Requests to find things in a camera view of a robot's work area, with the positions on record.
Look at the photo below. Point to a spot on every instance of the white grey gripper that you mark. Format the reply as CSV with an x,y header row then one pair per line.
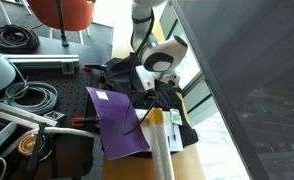
x,y
150,79

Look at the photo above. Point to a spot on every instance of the black zip jacket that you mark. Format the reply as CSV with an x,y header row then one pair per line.
x,y
116,78

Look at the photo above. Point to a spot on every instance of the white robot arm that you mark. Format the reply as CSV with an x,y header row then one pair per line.
x,y
158,60

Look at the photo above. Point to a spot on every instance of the small clear packet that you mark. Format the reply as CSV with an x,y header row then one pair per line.
x,y
175,116

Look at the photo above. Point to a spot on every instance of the black orange clamp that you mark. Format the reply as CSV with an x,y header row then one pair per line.
x,y
82,121
90,67

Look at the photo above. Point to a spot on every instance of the white paper sheet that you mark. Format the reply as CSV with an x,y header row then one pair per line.
x,y
174,146

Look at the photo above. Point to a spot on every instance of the black pen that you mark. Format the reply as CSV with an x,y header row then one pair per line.
x,y
173,132

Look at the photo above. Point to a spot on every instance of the black perforated board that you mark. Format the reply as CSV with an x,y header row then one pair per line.
x,y
72,155

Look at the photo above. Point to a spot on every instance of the aluminium extrusion bar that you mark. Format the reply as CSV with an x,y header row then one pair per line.
x,y
66,63

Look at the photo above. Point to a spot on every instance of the bubble wrap roll yellow caps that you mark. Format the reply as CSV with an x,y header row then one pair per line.
x,y
161,156

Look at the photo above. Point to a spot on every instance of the orange chair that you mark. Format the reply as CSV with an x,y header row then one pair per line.
x,y
64,15

